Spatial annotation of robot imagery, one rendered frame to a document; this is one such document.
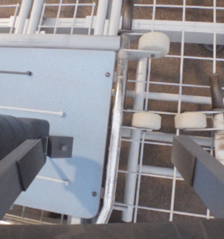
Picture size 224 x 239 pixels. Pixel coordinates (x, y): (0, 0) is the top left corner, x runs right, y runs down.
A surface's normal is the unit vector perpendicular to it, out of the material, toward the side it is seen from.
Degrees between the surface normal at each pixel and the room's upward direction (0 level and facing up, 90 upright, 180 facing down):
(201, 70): 0
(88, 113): 5
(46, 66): 5
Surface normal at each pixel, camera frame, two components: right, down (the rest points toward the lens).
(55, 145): 0.57, 0.00
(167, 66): -0.11, -0.15
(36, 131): 0.98, 0.07
